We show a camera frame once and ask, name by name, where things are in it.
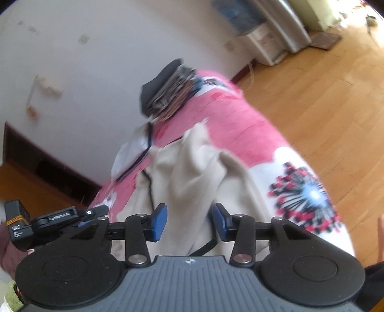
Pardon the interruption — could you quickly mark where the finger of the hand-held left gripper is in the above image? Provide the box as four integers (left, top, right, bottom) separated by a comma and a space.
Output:
77, 205, 110, 228

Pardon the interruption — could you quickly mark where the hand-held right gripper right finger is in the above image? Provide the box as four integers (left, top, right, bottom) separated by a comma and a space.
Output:
213, 203, 324, 266

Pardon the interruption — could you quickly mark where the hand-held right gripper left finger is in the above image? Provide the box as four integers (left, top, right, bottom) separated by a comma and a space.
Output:
71, 203, 168, 267

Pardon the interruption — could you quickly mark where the beige zip jacket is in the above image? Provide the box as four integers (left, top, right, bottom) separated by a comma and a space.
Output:
135, 121, 269, 261

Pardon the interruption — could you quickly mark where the stack of folded clothes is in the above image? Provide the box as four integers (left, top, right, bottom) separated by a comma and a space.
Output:
140, 58, 205, 122

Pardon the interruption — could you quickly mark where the wooden door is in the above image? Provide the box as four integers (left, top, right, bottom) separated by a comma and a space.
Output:
0, 162, 90, 224
2, 121, 103, 208

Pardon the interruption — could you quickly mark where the black folded shirt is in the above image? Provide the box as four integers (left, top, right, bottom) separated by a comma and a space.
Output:
115, 122, 155, 184

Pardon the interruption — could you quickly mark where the pink floral blanket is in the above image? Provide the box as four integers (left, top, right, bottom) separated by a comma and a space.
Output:
87, 69, 357, 261

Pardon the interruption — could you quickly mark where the white water dispenser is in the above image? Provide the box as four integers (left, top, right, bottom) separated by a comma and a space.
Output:
236, 22, 289, 67

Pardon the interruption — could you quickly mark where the blue water bottle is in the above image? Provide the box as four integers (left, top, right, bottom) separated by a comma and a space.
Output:
211, 0, 266, 34

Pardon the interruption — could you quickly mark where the brown floor mat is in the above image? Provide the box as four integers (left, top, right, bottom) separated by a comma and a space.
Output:
310, 31, 343, 50

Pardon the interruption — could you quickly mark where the grey curtain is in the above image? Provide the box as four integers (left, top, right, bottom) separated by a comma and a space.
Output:
249, 0, 313, 54

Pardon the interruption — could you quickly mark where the white power cable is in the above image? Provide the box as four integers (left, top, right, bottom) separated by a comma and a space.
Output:
239, 61, 259, 91

